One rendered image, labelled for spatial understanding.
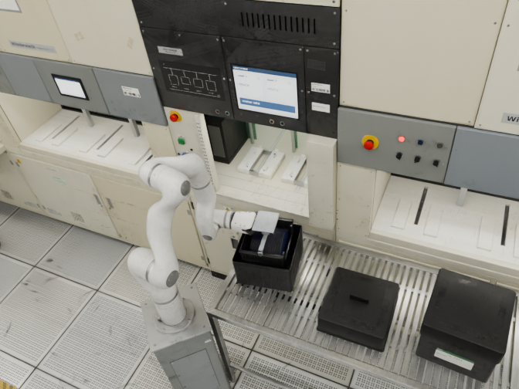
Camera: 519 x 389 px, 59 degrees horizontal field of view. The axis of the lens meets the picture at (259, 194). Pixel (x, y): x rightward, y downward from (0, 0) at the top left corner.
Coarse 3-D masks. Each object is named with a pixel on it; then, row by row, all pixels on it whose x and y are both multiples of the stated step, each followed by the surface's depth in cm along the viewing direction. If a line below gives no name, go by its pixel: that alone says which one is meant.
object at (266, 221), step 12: (264, 216) 209; (276, 216) 208; (252, 228) 205; (264, 228) 204; (288, 228) 223; (264, 240) 209; (240, 252) 209; (252, 252) 208; (288, 252) 216; (264, 264) 212; (276, 264) 210
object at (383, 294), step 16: (336, 272) 210; (352, 272) 210; (336, 288) 205; (352, 288) 204; (368, 288) 203; (384, 288) 202; (336, 304) 199; (352, 304) 198; (368, 304) 197; (384, 304) 196; (320, 320) 196; (336, 320) 193; (352, 320) 193; (368, 320) 192; (384, 320) 191; (336, 336) 199; (352, 336) 194; (368, 336) 188; (384, 336) 186
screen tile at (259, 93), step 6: (240, 78) 193; (246, 78) 191; (252, 78) 190; (258, 84) 191; (240, 90) 197; (246, 90) 196; (252, 90) 195; (258, 90) 193; (252, 96) 197; (258, 96) 195; (264, 96) 194
